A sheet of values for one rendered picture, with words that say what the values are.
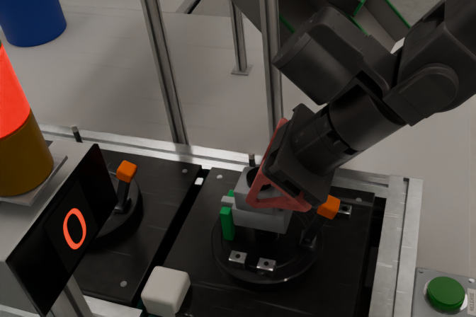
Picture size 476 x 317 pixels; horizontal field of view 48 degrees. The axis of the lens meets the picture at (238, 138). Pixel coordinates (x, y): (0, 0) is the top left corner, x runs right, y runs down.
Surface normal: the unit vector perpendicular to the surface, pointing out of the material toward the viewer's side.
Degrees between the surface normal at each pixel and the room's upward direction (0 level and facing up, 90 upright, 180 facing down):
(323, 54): 56
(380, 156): 0
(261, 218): 90
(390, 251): 0
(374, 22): 45
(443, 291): 0
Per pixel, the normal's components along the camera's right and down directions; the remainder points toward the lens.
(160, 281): -0.09, -0.75
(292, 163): 0.56, -0.47
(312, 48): 0.09, 0.17
